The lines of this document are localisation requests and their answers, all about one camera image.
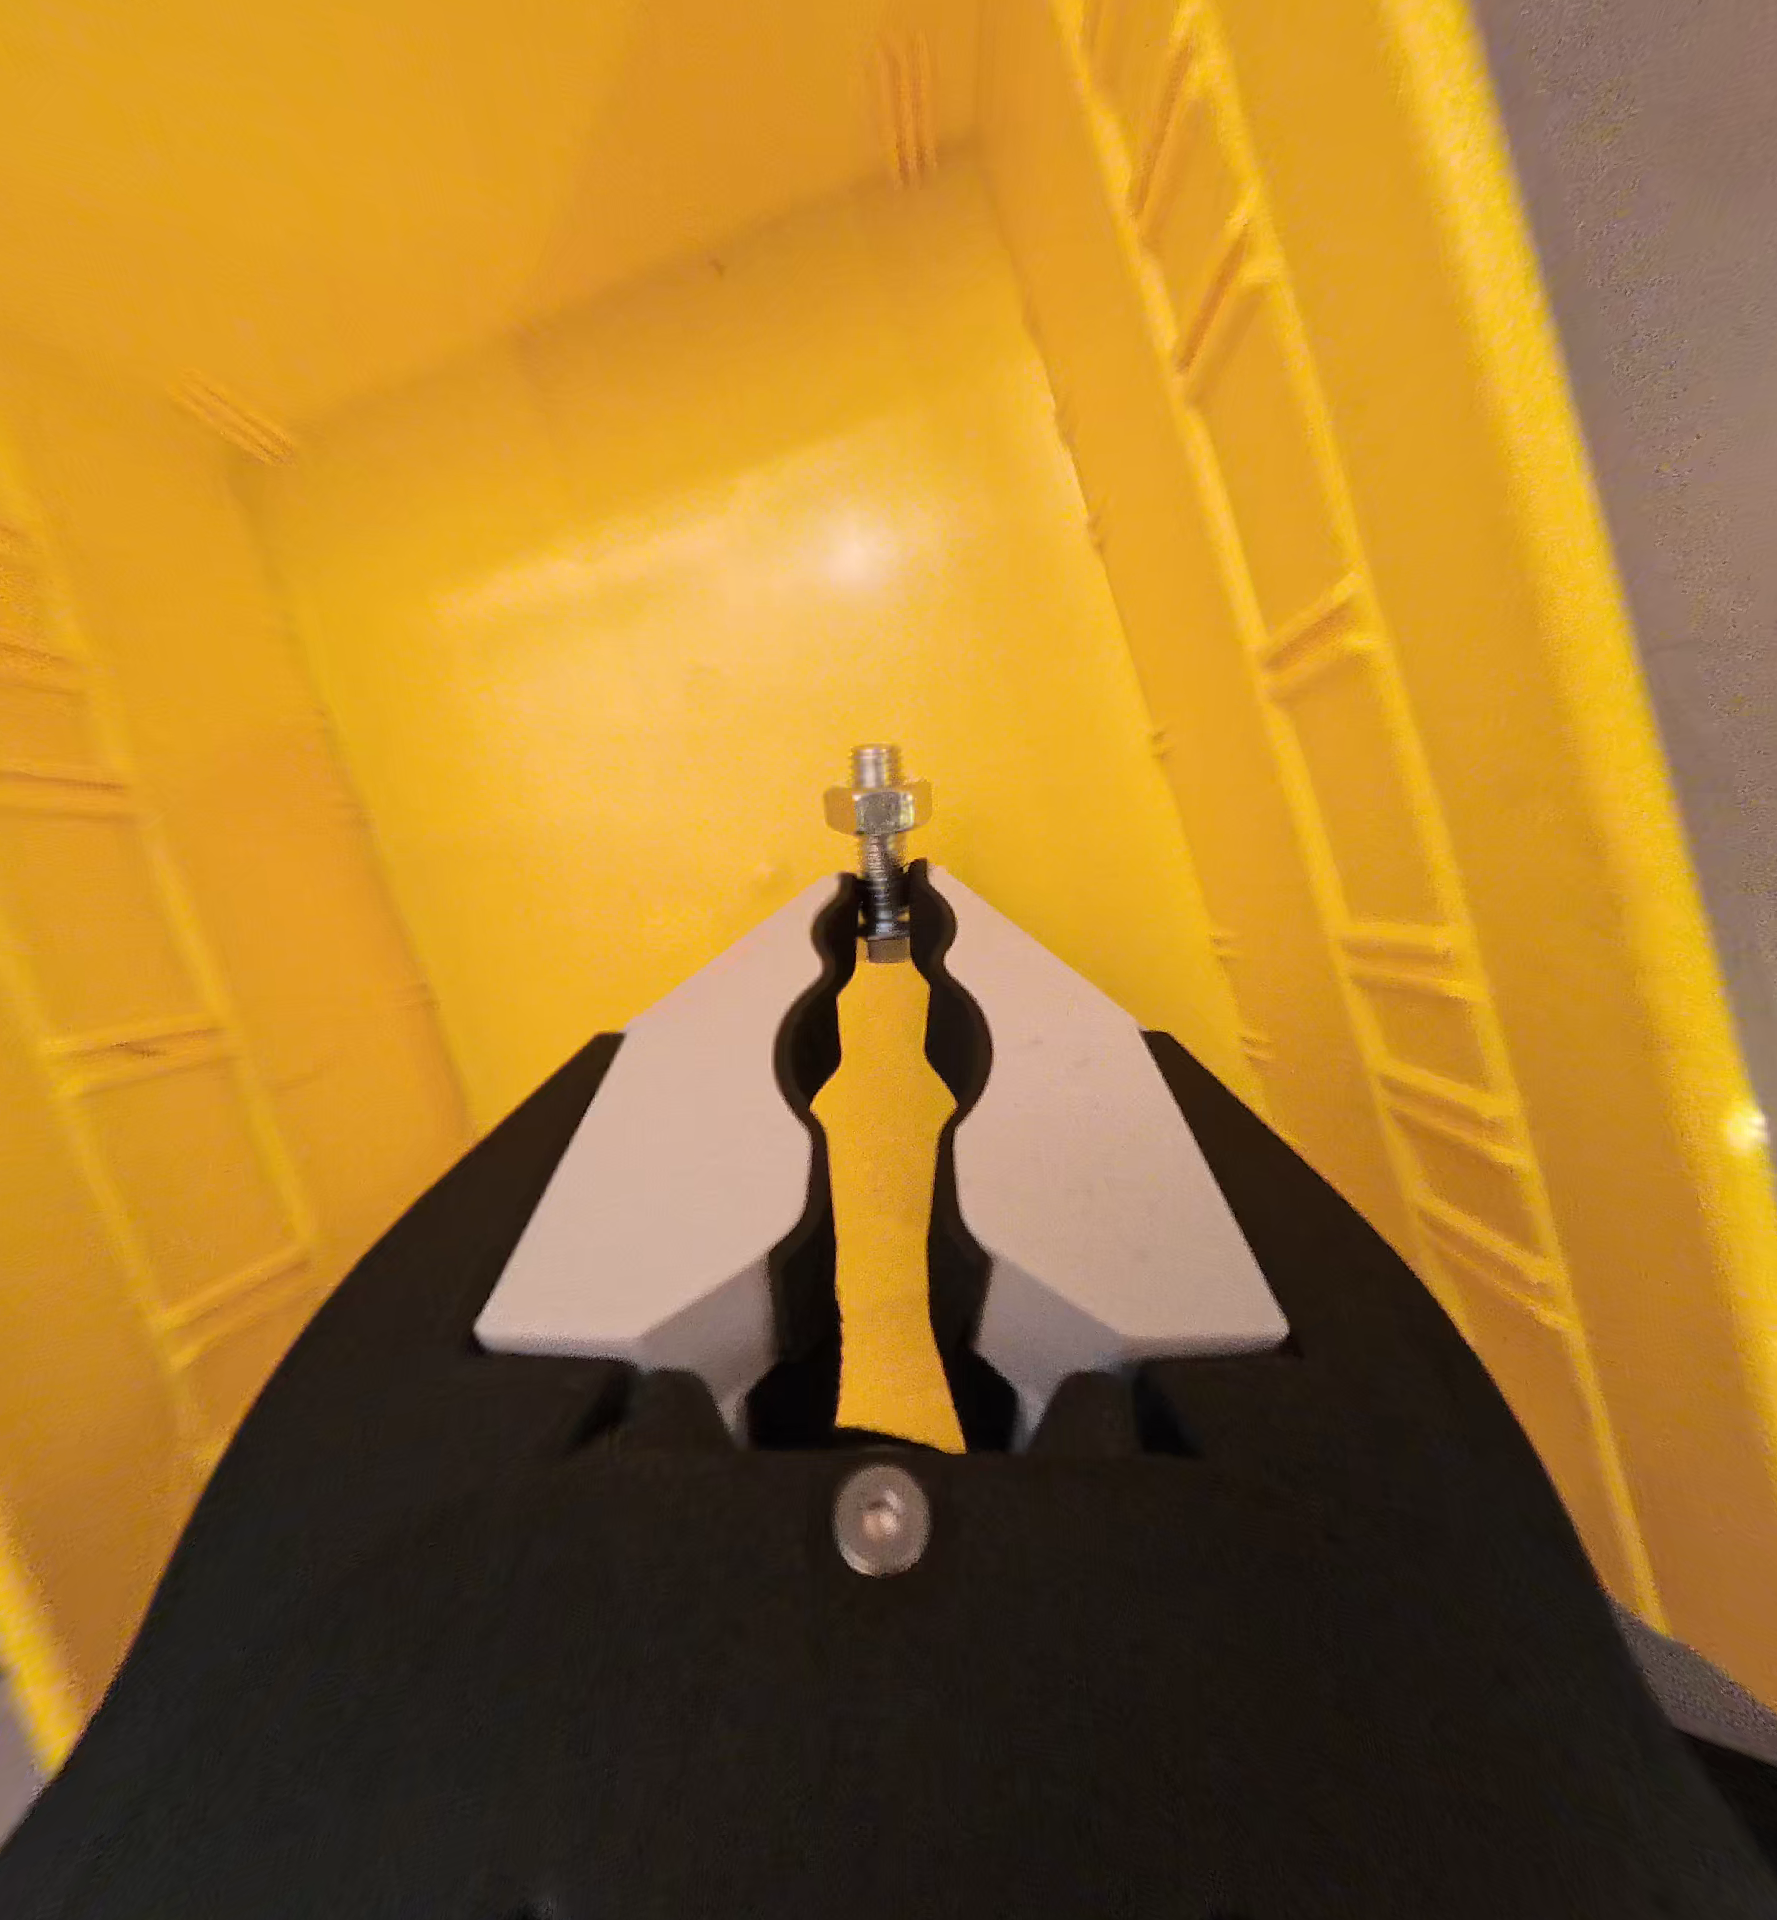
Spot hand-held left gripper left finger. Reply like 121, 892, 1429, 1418
476, 871, 860, 1440

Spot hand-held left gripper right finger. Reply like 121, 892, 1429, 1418
904, 861, 1290, 1453

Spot silver hex bolt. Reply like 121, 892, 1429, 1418
823, 742, 935, 965

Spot silver hex nut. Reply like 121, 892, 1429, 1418
823, 780, 935, 841

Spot yellow plastic bin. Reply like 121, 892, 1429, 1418
0, 0, 1777, 1780

